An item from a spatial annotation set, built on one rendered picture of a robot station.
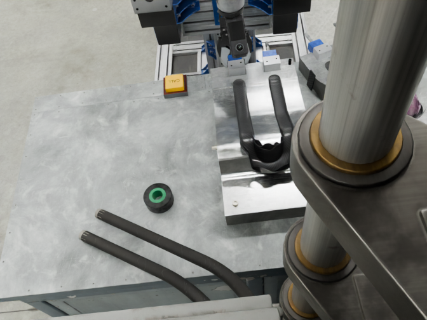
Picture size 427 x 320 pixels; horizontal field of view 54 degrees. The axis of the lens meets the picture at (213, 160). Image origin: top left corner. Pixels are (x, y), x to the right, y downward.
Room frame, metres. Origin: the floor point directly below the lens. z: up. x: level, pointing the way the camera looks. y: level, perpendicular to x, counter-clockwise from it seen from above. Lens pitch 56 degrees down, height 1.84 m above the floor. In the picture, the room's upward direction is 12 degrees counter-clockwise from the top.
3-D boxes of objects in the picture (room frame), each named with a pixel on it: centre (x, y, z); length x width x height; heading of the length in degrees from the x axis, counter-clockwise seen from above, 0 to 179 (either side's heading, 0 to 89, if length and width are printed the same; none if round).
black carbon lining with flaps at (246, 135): (0.72, -0.16, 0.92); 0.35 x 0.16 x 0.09; 175
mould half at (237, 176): (0.71, -0.15, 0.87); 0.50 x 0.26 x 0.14; 175
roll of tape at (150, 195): (0.59, 0.17, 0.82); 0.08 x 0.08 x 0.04
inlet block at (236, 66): (0.98, -0.13, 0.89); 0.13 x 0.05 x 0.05; 175
